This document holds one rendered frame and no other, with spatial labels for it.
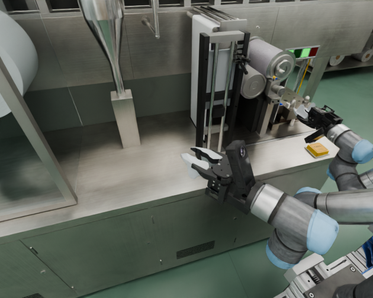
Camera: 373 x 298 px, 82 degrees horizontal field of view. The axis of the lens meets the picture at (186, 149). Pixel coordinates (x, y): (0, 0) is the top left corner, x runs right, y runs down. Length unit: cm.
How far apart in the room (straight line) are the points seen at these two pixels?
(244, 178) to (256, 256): 137
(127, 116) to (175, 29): 49
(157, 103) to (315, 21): 102
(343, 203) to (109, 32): 85
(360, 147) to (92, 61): 117
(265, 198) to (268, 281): 133
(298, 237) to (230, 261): 130
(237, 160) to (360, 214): 27
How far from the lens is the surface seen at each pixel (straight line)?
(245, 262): 178
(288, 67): 113
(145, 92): 128
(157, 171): 99
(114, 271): 145
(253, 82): 108
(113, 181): 99
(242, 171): 47
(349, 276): 100
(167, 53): 123
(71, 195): 93
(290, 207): 48
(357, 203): 58
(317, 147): 124
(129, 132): 108
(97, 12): 87
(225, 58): 85
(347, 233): 222
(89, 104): 131
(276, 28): 146
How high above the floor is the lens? 162
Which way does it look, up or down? 41 degrees down
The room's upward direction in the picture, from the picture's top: straight up
